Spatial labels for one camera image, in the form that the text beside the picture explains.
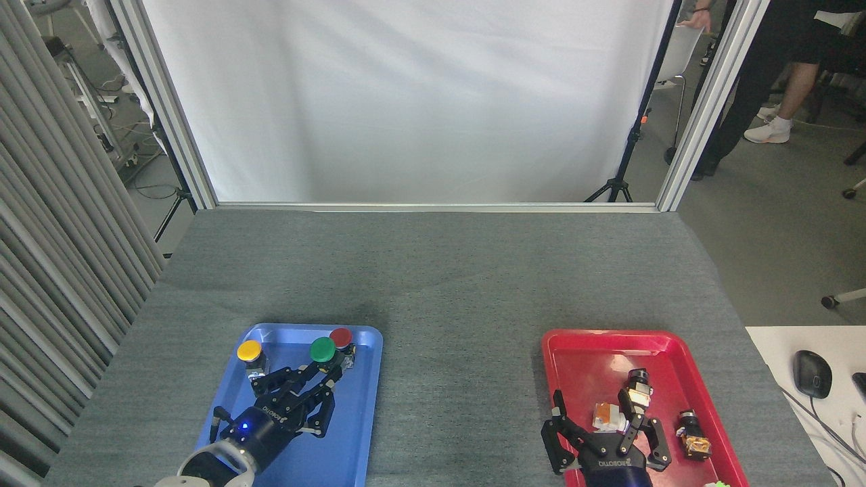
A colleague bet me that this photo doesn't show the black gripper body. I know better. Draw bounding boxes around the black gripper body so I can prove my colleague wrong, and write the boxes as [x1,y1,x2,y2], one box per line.
[218,399,303,469]
[578,450,655,487]

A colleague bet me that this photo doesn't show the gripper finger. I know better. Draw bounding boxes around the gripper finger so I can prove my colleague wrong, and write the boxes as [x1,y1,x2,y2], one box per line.
[288,377,337,438]
[541,390,599,476]
[250,363,327,408]
[617,389,673,473]

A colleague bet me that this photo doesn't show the green push button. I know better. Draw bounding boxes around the green push button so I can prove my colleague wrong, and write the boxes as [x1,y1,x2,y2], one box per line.
[309,336,340,374]

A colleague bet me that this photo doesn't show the yellow push button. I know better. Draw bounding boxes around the yellow push button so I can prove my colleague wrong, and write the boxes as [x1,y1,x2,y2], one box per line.
[236,340,270,381]

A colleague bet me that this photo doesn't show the red push button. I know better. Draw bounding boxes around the red push button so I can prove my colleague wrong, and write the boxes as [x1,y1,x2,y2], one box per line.
[329,327,357,370]

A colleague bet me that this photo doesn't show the person's hand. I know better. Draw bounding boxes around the person's hand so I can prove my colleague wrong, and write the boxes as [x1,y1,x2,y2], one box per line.
[679,8,712,35]

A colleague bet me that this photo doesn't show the blue plastic tray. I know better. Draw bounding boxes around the blue plastic tray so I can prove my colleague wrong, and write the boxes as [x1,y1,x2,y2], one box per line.
[195,323,384,487]

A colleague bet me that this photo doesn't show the red plastic tray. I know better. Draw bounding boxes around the red plastic tray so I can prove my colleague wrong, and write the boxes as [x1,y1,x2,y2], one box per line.
[541,329,750,487]

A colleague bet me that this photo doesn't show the white desk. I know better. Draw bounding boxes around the white desk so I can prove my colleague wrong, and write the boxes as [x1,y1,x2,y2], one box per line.
[744,326,866,487]

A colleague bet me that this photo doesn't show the black computer mouse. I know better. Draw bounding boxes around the black computer mouse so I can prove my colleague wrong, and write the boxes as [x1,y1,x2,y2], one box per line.
[793,350,834,400]

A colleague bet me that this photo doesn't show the black tripod stand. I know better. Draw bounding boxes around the black tripod stand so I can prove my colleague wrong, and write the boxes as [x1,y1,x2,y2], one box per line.
[152,115,198,243]
[585,0,684,204]

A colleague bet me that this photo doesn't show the white stand leg with caster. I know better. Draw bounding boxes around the white stand leg with caster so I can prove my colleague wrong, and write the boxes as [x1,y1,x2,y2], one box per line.
[821,287,866,311]

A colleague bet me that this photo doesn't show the grey ribbed curtain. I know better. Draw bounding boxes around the grey ribbed curtain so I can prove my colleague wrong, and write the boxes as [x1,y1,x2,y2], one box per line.
[0,0,167,487]

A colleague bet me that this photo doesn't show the white backdrop cloth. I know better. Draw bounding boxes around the white backdrop cloth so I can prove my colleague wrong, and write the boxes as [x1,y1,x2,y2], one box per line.
[141,0,677,204]

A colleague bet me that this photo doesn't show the metal equipment rack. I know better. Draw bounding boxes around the metal equipment rack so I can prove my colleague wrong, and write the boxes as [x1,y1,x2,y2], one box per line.
[41,34,136,173]

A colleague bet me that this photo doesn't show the person in black trousers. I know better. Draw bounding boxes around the person in black trousers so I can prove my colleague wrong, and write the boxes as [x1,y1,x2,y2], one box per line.
[663,0,823,182]

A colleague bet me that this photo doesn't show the white chair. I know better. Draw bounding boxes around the white chair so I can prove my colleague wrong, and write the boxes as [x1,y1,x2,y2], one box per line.
[652,23,706,153]

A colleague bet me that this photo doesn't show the person in white shoes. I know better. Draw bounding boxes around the person in white shoes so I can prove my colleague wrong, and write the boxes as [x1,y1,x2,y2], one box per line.
[744,0,866,145]

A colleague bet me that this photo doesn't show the orange and white switch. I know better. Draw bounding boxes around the orange and white switch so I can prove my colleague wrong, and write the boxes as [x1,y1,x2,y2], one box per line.
[592,402,631,434]

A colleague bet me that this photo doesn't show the black switch with orange base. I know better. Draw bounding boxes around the black switch with orange base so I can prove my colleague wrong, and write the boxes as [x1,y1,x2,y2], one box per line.
[678,409,713,461]

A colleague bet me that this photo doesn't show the black switch with white base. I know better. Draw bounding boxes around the black switch with white base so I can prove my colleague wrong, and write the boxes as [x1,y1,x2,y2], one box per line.
[625,368,655,408]

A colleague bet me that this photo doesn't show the black mouse cable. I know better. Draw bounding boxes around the black mouse cable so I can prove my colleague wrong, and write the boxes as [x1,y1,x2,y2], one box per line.
[778,386,866,467]

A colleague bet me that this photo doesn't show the silver frame crossbar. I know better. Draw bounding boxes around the silver frame crossbar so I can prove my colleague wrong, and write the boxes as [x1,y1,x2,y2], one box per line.
[214,202,661,214]

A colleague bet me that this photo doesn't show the silver frame post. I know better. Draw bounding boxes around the silver frame post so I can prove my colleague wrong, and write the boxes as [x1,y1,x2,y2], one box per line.
[108,0,219,210]
[656,0,771,212]

